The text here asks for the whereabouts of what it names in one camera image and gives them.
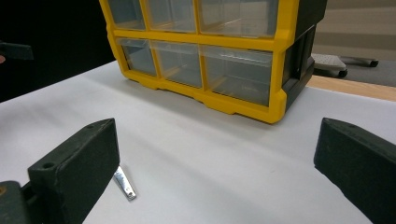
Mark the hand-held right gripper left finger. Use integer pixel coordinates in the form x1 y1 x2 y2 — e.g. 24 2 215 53
27 117 121 224

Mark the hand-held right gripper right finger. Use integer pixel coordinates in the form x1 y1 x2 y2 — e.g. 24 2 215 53
313 117 396 224

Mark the small silver metal clipper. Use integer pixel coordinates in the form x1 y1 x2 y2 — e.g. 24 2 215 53
112 166 137 202

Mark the grey wheeled stand base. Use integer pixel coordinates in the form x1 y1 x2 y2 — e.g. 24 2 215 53
311 52 380 78

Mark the small clear plastic drawer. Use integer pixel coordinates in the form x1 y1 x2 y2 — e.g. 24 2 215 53
116 37 158 77
145 0 198 34
150 40 204 89

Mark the yellow black drawer organizer cabinet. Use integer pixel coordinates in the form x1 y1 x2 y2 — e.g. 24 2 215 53
98 0 329 125

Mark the wide clear plastic drawer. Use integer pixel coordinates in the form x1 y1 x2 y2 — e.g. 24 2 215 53
197 0 279 39
199 45 274 107

